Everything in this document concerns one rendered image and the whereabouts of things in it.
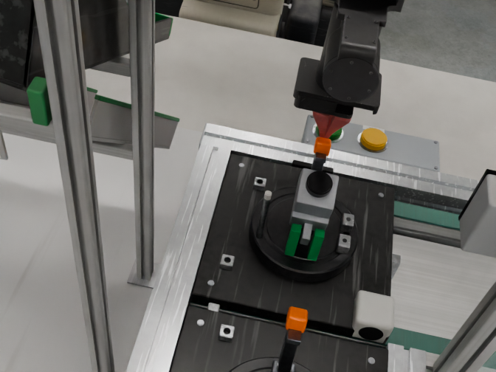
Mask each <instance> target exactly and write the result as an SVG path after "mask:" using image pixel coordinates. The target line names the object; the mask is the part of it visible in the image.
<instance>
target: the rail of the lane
mask: <svg viewBox="0 0 496 372"><path fill-rule="evenodd" d="M201 144H204V145H210V146H213V150H216V151H217V150H218V148H224V149H228V150H231V153H230V154H236V155H240V156H246V157H250V158H254V159H260V160H264V161H268V162H274V163H278V164H282V165H288V166H292V167H296V168H302V169H304V168H307V169H311V167H312V163H313V160H314V145H307V144H304V143H300V142H293V141H290V140H286V139H280V138H276V137H269V136H266V135H262V134H255V133H252V132H248V131H241V130H238V129H234V128H227V127H224V126H219V125H213V124H209V123H206V124H205V127H204V130H203V133H202V136H201V139H200V142H199V148H200V145H201ZM323 172H325V173H330V174H334V175H338V176H340V177H344V178H348V179H354V180H358V181H362V182H368V183H372V184H375V185H382V186H386V187H392V188H395V200H394V201H397V202H403V203H407V204H413V205H417V206H421V207H427V208H431V209H435V210H441V211H445V212H448V213H455V214H458V215H460V214H461V211H462V210H463V208H464V207H465V205H466V203H467V202H468V200H469V198H470V196H471V195H472V193H473V191H474V190H475V188H476V186H477V185H478V183H479V181H478V180H475V179H468V178H465V177H461V176H454V175H451V174H447V173H440V172H437V171H433V170H426V169H423V168H416V167H412V166H409V165H402V164H399V163H395V162H388V161H384V160H380V159H374V158H370V157H366V156H360V155H356V154H350V153H346V152H342V151H335V150H332V149H331V150H330V153H329V155H328V156H327V157H326V163H324V166H323Z"/></svg>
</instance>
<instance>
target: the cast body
mask: <svg viewBox="0 0 496 372"><path fill-rule="evenodd" d="M338 181H339V176H338V175H334V174H330V173H325V172H323V171H317V170H311V169H307V168H304V169H302V171H301V172H300V176H299V179H298V182H297V189H296V193H295V197H294V204H293V207H292V214H291V218H290V222H289V225H292V224H299V225H302V228H303V230H302V234H301V238H300V244H303V245H308V244H309V241H310V237H311V231H312V230H313V231H315V229H316V228H317V229H321V230H326V227H327V226H328V222H329V218H330V216H331V214H332V212H333V209H334V203H335V198H336V194H337V186H338Z"/></svg>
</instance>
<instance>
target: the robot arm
mask: <svg viewBox="0 0 496 372"><path fill-rule="evenodd" d="M330 1H334V7H333V10H332V14H331V19H330V22H329V26H328V31H327V34H326V37H325V43H324V46H323V51H322V55H321V58H320V60H316V59H312V58H301V59H300V64H299V68H298V72H297V79H296V83H295V87H294V93H293V97H294V106H295V107H296V108H299V109H305V110H309V111H312V113H313V117H314V119H315V122H316V124H317V127H318V128H319V131H320V137H323V138H327V139H328V138H329V137H330V136H331V135H332V134H333V133H334V132H336V131H338V130H339V129H341V128H342V127H343V126H345V125H347V124H348V123H350V121H351V118H352V115H353V113H354V107H356V108H359V109H366V110H370V111H373V114H377V112H378V110H379V107H380V100H381V87H382V74H380V73H379V65H380V49H381V44H380V40H379V35H380V32H381V30H382V27H385V25H386V23H387V15H388V12H390V11H393V12H394V11H396V12H401V10H402V6H403V4H404V0H330Z"/></svg>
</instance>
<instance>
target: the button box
mask: <svg viewBox="0 0 496 372"><path fill-rule="evenodd" d="M316 125H317V124H316V122H315V119H314V117H313V115H312V114H309V115H308V117H307V120H306V125H305V128H304V132H303V137H302V140H301V143H304V144H307V145H314V144H315V140H316V138H317V137H318V135H317V134H316V131H315V128H316ZM366 128H375V127H371V126H367V125H359V124H355V123H348V124H347V125H345V126H343V127H342V133H341V136H340V138H339V139H336V140H333V141H331V149H332V150H335V151H342V152H346V153H350V154H356V155H360V156H366V157H370V158H374V159H380V160H384V161H388V162H395V163H399V164H402V165H409V166H412V167H416V168H423V169H426V170H430V171H437V172H440V156H439V141H436V140H432V139H425V138H421V137H415V136H411V135H407V134H401V133H397V132H393V131H387V130H384V129H381V128H377V129H379V130H381V131H382V132H384V133H385V135H386V136H387V143H386V146H385V147H384V148H383V149H381V150H378V151H375V150H371V149H368V148H366V147H365V146H364V145H363V144H362V143H361V141H360V137H361V134H362V132H363V131H364V130H365V129H366Z"/></svg>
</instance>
